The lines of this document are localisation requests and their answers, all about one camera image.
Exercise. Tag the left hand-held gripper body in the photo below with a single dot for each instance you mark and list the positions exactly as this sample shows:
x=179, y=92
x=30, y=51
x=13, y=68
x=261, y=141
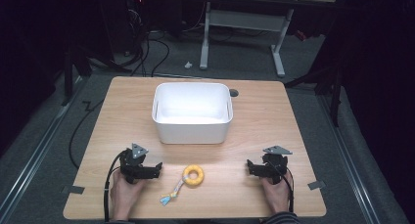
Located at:
x=133, y=163

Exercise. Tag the black computer tower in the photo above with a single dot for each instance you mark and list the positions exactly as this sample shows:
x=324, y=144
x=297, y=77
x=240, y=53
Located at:
x=134, y=18

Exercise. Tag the white plastic bin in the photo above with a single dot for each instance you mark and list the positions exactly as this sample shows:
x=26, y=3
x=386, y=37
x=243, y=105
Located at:
x=192, y=119

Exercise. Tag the person's left hand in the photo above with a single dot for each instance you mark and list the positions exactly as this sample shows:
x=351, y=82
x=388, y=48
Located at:
x=125, y=194

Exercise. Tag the small red object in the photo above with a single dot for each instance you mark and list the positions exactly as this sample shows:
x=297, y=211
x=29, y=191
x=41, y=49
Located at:
x=300, y=35

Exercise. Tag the black metal stand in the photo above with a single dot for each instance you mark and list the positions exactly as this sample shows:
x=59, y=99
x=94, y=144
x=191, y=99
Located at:
x=329, y=87
x=70, y=74

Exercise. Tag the white-framed wooden desk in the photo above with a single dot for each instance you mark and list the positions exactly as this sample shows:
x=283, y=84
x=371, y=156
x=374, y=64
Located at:
x=243, y=20

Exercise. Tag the grey tape strip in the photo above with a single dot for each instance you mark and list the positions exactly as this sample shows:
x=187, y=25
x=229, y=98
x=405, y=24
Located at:
x=316, y=185
x=73, y=189

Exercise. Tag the white paper scrap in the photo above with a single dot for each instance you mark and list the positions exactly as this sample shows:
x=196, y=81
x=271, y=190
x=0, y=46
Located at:
x=188, y=65

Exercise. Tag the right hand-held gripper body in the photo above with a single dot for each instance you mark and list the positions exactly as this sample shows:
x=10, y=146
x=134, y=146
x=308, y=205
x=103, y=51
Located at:
x=275, y=167

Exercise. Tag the person's right hand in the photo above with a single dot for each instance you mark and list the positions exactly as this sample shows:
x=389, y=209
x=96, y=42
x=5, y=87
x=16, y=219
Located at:
x=277, y=196

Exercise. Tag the metal floor rail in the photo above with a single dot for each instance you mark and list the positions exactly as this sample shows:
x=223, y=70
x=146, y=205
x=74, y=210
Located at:
x=350, y=155
x=39, y=145

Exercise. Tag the grey table grommet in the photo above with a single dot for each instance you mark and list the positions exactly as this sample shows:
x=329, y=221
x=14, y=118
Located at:
x=234, y=93

